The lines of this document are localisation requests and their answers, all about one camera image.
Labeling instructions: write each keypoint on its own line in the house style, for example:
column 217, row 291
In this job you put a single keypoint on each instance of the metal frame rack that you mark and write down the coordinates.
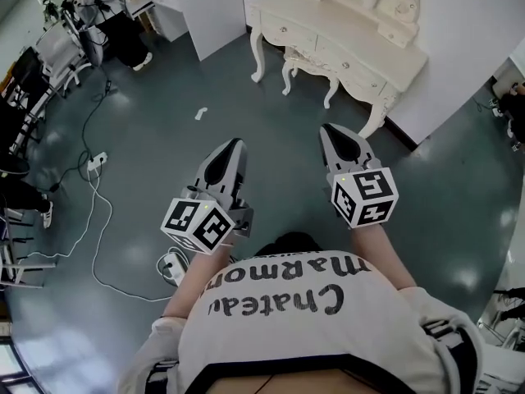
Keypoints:
column 18, row 266

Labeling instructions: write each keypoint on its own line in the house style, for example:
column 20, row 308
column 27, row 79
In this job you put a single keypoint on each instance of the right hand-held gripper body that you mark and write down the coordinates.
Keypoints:
column 365, row 197

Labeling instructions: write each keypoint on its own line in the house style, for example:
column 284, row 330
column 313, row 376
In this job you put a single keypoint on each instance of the black desk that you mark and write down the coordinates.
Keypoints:
column 18, row 84

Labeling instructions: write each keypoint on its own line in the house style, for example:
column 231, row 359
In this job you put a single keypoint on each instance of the cream carved dressing table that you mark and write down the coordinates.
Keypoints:
column 365, row 35

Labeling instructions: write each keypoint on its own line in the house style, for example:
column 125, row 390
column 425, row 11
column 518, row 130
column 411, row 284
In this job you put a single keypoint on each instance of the white desk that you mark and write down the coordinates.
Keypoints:
column 193, row 6

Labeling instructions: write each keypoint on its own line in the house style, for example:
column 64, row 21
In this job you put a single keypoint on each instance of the cream dressing table drawer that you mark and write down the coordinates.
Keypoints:
column 293, row 33
column 352, row 70

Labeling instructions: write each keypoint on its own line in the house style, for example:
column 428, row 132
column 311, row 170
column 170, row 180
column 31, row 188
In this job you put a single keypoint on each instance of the person's left forearm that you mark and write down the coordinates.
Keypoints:
column 193, row 285

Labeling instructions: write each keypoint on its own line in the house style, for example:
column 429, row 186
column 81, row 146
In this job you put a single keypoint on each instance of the black round stool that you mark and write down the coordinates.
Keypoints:
column 12, row 166

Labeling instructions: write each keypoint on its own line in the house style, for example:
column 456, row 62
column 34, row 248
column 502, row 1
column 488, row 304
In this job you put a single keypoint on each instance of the white lettered shirt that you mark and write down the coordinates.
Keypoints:
column 307, row 343

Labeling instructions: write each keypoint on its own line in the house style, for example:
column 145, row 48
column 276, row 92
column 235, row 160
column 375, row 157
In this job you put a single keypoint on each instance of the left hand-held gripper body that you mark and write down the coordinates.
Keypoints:
column 193, row 222

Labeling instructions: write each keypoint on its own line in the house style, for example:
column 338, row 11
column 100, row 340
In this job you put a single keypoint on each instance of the white paper scrap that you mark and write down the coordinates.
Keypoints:
column 200, row 113

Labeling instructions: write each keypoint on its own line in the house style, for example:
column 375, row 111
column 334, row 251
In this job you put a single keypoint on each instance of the white power strip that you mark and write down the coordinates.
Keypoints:
column 97, row 160
column 174, row 267

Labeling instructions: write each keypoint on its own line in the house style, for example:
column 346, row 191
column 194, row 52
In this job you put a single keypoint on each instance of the white office chair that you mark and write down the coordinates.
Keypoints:
column 57, row 49

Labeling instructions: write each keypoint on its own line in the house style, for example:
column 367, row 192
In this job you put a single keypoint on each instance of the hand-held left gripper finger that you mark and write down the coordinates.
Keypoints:
column 238, row 170
column 205, row 170

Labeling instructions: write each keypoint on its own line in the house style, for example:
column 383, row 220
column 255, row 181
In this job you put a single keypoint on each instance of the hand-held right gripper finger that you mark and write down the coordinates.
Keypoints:
column 330, row 158
column 359, row 146

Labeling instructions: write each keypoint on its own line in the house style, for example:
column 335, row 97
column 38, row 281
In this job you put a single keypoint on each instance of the cream carved stool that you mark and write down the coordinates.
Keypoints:
column 305, row 62

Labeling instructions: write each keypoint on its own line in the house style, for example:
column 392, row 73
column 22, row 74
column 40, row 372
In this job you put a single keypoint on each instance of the person's right forearm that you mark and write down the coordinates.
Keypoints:
column 379, row 253

